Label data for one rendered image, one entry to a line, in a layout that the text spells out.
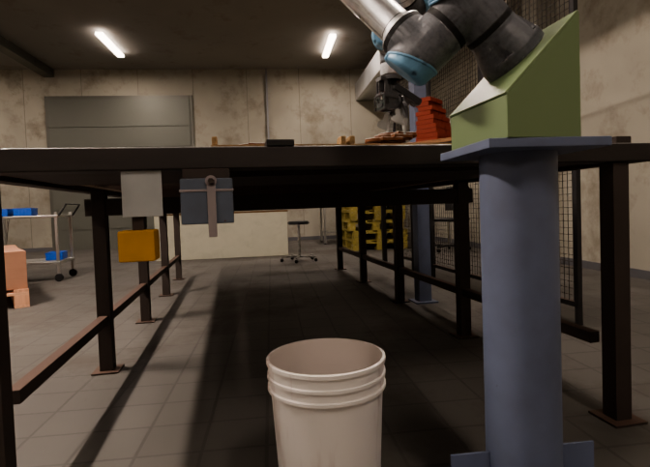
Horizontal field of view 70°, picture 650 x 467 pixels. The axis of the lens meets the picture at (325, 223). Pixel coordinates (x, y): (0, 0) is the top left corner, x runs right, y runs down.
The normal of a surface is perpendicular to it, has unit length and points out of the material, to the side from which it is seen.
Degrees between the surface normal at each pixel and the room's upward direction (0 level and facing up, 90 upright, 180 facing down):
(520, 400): 90
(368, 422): 93
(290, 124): 90
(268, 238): 90
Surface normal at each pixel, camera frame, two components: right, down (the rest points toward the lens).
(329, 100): 0.11, 0.03
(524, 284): -0.27, 0.04
